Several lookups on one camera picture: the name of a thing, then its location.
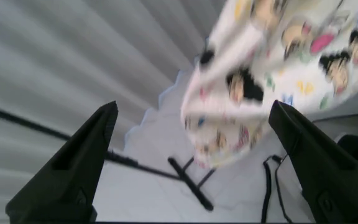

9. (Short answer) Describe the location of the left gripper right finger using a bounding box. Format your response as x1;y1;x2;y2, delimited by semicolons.
268;99;358;223

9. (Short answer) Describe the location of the white curtain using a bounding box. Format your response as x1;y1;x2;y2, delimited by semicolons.
0;0;226;215

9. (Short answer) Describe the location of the black cable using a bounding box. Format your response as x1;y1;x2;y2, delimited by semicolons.
261;154;293;223

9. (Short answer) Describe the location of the cream printed garment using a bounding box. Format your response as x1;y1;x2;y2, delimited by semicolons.
180;0;358;169

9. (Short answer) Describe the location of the black clothes rack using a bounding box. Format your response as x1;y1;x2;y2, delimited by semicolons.
0;101;217;212

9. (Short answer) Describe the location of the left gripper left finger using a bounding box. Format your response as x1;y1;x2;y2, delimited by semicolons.
5;100;119;223

